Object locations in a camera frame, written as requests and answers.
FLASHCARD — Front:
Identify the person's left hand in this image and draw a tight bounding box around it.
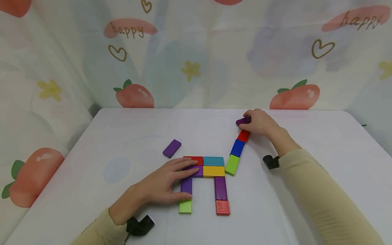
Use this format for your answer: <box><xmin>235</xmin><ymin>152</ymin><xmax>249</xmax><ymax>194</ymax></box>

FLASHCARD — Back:
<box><xmin>109</xmin><ymin>157</ymin><xmax>200</xmax><ymax>226</ymax></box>

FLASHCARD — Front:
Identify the person's right hand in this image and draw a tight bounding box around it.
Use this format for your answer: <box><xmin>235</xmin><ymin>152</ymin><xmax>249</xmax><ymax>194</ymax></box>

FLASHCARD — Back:
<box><xmin>239</xmin><ymin>109</ymin><xmax>302</xmax><ymax>158</ymax></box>

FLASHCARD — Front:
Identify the person's left forearm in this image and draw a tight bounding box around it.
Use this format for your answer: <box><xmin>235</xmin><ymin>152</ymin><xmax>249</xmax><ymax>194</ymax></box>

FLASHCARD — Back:
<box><xmin>70</xmin><ymin>208</ymin><xmax>129</xmax><ymax>245</ymax></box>

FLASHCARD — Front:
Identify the person's right forearm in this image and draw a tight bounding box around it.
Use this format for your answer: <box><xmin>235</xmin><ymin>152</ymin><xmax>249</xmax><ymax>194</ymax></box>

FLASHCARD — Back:
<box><xmin>279</xmin><ymin>149</ymin><xmax>386</xmax><ymax>245</ymax></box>

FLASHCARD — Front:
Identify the lime green block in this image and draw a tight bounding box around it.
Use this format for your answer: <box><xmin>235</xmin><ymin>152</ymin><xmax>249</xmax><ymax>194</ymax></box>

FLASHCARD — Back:
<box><xmin>179</xmin><ymin>199</ymin><xmax>193</xmax><ymax>215</ymax></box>
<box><xmin>225</xmin><ymin>154</ymin><xmax>241</xmax><ymax>177</ymax></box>

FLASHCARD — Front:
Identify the blue block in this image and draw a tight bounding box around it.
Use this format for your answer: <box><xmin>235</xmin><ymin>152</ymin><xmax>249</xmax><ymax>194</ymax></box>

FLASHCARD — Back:
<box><xmin>230</xmin><ymin>139</ymin><xmax>245</xmax><ymax>158</ymax></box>

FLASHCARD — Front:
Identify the teal block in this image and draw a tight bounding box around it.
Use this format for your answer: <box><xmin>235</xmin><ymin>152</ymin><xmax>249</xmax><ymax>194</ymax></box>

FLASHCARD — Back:
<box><xmin>203</xmin><ymin>157</ymin><xmax>225</xmax><ymax>167</ymax></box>

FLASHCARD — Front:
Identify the yellow block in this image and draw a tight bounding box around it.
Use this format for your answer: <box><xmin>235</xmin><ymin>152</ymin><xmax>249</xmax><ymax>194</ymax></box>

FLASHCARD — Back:
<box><xmin>203</xmin><ymin>166</ymin><xmax>226</xmax><ymax>178</ymax></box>

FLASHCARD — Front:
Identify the coral red block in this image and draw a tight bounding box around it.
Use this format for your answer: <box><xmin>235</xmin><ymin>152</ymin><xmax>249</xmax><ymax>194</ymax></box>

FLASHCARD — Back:
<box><xmin>215</xmin><ymin>200</ymin><xmax>231</xmax><ymax>216</ymax></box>

